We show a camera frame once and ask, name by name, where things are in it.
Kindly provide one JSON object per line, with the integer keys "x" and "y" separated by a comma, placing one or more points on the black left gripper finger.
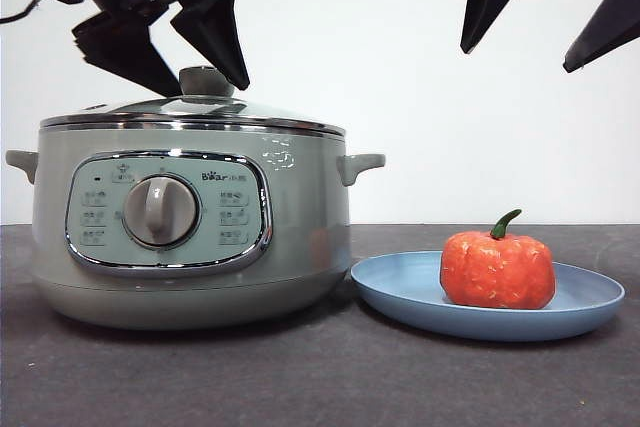
{"x": 217, "y": 32}
{"x": 125, "y": 49}

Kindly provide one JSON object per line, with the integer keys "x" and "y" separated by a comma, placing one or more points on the glass lid with green knob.
{"x": 150, "y": 112}

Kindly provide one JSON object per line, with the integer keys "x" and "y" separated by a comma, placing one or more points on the orange pumpkin with green stem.
{"x": 495, "y": 272}

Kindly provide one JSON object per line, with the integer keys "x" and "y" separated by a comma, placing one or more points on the pale green electric steamer pot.
{"x": 310, "y": 217}

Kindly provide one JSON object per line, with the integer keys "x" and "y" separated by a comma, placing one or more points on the blue round plate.
{"x": 400, "y": 287}

